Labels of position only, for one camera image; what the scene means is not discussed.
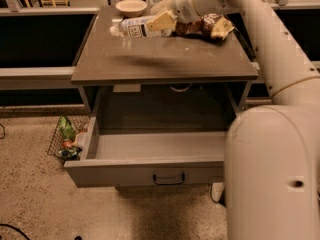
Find grey cabinet with top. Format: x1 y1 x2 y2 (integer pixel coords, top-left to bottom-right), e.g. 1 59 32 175
71 3 260 115

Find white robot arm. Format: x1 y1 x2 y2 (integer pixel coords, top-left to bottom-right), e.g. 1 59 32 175
152 0 320 240

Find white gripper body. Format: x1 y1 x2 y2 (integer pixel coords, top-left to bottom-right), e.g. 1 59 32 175
172 0 199 23

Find wire basket with items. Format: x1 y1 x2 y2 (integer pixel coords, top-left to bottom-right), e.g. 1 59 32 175
47 115 89 164

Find open grey top drawer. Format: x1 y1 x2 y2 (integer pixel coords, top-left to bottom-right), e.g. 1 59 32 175
65 82 251 187

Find brown yellow chip bag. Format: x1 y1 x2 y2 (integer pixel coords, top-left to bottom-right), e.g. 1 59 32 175
175 14 234 40

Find clear plastic water bottle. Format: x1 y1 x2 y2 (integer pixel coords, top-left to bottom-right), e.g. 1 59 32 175
110 16 172 39

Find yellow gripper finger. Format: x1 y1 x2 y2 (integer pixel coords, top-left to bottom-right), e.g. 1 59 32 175
146 10 177 31
151 0 173 15

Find beige bowl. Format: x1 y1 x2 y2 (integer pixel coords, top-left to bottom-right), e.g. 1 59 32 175
115 0 147 17

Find black floor cable left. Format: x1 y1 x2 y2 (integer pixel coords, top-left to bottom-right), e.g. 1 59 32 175
0 222 34 240

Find black drawer handle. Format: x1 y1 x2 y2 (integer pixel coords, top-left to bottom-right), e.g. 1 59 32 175
152 173 185 186

